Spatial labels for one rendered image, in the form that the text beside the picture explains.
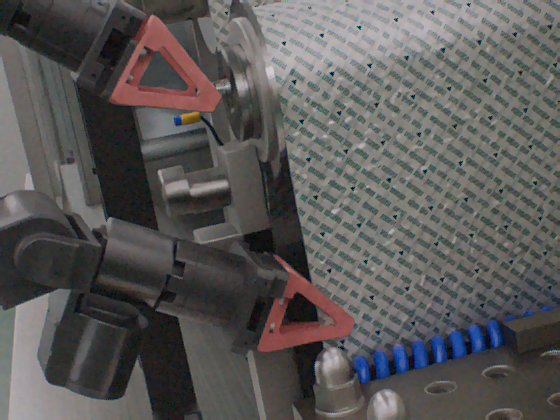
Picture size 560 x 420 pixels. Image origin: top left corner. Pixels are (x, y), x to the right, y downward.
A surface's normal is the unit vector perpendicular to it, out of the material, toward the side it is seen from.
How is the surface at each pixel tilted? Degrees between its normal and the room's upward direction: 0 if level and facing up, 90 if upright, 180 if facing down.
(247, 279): 60
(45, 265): 98
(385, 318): 90
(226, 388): 0
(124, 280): 106
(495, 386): 0
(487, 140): 90
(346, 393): 90
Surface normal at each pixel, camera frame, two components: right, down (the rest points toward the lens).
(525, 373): -0.19, -0.96
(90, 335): -0.31, 0.05
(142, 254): 0.36, -0.33
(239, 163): 0.22, 0.18
